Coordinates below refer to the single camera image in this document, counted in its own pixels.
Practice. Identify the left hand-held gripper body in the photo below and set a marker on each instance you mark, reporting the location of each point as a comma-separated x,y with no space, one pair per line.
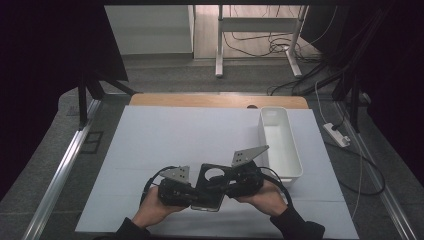
171,190

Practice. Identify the smartphone with silver edge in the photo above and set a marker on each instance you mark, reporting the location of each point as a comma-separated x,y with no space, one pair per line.
206,206

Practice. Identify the white paper sheet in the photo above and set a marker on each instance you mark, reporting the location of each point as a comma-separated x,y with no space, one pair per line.
166,140

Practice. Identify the white plastic storage bin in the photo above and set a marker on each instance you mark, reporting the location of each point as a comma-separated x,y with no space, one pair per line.
280,143

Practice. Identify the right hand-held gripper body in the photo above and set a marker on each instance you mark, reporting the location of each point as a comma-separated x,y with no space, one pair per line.
246,176

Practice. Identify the black metal stand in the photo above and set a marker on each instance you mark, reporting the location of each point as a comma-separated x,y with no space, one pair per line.
82,100

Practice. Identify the white cabinet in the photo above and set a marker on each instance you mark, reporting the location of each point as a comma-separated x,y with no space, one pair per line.
150,30

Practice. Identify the black phone case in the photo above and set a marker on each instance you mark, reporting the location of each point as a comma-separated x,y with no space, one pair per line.
205,186

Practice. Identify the person's left hand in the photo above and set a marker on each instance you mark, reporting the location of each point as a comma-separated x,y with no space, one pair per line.
151,210

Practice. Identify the white desk frame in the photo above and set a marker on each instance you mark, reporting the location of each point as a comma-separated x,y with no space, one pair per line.
220,43

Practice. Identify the white power strip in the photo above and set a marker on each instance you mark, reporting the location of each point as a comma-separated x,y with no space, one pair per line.
336,135

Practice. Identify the dark floor outlet cover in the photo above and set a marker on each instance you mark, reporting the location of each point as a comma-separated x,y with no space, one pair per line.
92,142

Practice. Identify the person's right hand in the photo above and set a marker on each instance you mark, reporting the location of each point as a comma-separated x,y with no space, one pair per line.
266,200

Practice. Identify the metal floor rail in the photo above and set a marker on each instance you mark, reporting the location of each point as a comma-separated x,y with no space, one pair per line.
376,180
63,170

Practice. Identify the dark curtain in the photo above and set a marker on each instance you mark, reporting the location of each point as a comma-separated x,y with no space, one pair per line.
400,83
40,66

